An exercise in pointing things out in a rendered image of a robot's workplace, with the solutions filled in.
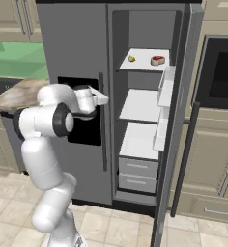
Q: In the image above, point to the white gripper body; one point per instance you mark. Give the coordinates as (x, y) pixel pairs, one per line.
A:
(100, 97)

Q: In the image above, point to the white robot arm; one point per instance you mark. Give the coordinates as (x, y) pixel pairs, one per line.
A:
(42, 160)

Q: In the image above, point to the white fridge shelf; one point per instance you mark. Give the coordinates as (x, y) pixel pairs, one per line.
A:
(143, 62)
(140, 141)
(141, 106)

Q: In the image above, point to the red frozen steak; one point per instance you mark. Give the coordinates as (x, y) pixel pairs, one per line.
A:
(157, 60)

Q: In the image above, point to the grey fridge drawer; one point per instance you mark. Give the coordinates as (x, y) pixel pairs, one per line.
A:
(137, 166)
(136, 182)

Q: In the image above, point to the grey fridge cabinet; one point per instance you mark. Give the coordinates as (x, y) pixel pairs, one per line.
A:
(149, 29)

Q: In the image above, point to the small yellow food item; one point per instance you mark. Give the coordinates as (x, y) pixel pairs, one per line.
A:
(132, 59)

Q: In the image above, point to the grey door with dispenser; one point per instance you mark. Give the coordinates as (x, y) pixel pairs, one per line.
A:
(71, 41)

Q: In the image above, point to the white door bin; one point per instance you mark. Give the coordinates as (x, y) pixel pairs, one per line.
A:
(160, 135)
(166, 87)

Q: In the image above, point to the grey door with bins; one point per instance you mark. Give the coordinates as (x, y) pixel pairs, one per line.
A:
(186, 64)

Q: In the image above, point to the black sink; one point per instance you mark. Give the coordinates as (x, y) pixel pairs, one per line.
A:
(1, 86)

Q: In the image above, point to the beige tall oven cabinet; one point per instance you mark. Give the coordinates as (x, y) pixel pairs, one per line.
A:
(212, 144)

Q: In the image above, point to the black built-in oven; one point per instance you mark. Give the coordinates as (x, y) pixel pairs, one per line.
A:
(220, 72)

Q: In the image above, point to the beige wall cupboards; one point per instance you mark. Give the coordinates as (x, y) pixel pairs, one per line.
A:
(9, 19)

